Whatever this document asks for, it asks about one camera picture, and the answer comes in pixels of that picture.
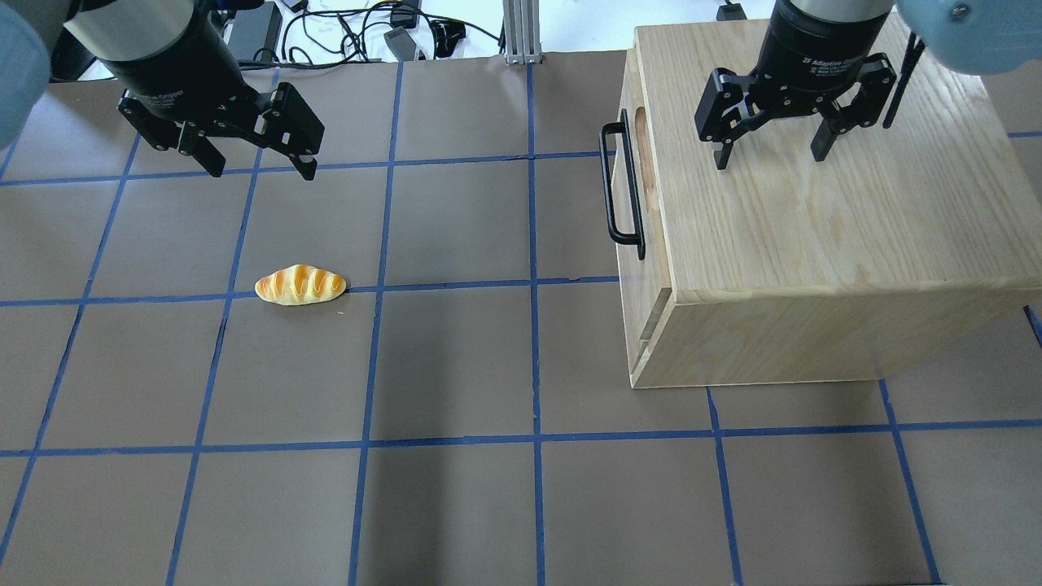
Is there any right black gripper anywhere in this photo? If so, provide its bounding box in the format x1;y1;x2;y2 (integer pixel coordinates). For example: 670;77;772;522
694;1;896;170

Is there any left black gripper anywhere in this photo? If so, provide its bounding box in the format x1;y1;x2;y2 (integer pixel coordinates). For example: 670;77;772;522
94;2;325;181

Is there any black metal drawer handle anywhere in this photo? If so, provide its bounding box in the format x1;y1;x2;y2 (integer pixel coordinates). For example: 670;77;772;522
599;108;646;261

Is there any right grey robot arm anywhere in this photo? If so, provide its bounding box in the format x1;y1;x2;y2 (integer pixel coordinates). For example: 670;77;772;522
694;1;1041;170

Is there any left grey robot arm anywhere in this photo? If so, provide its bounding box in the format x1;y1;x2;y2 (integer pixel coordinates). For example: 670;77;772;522
1;1;324;181

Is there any light wooden drawer cabinet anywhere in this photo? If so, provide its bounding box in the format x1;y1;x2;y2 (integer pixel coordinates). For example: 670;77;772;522
617;20;1041;388

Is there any black power adapter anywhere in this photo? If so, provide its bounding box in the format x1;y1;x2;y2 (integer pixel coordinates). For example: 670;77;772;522
227;2;282;64

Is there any yellow toy bread roll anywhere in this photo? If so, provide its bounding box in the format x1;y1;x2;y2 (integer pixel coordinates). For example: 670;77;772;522
254;264;348;307

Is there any aluminium frame post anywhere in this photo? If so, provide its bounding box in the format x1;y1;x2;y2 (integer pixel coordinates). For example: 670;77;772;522
502;0;543;64

